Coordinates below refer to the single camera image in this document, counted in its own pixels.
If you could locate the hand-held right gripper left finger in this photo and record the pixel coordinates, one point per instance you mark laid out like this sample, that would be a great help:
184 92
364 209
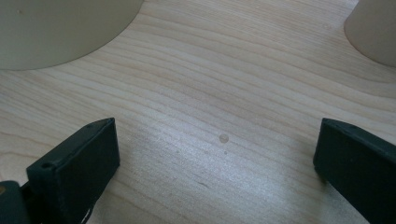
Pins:
77 165

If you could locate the beige bowl with silver rim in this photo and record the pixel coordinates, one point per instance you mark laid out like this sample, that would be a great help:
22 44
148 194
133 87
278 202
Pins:
53 31

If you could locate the beige paper cup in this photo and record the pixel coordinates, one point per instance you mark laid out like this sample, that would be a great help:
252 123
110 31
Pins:
375 31

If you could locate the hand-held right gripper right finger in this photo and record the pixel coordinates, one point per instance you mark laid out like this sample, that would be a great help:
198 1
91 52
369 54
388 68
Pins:
358 168

